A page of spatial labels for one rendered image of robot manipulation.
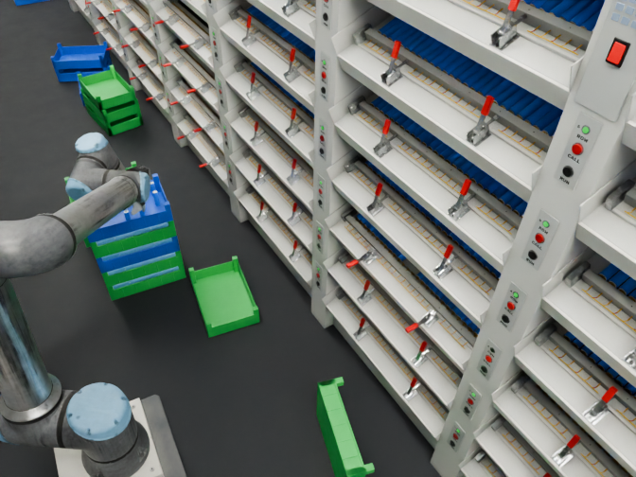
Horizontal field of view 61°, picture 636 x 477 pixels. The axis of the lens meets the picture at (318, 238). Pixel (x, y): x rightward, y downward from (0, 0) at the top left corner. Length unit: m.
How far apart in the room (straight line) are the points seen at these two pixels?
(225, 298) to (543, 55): 1.58
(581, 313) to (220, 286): 1.50
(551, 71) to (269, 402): 1.40
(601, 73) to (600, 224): 0.25
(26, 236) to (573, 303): 1.05
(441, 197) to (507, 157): 0.23
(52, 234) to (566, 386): 1.08
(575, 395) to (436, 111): 0.63
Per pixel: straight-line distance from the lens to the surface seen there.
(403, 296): 1.53
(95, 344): 2.20
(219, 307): 2.18
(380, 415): 1.92
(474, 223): 1.19
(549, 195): 1.00
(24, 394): 1.56
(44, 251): 1.22
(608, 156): 0.91
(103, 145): 1.80
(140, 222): 2.06
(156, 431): 1.87
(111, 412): 1.58
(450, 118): 1.14
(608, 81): 0.88
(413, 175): 1.29
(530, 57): 0.98
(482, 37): 1.03
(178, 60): 2.64
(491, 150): 1.08
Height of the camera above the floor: 1.69
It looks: 44 degrees down
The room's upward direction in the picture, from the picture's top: 1 degrees clockwise
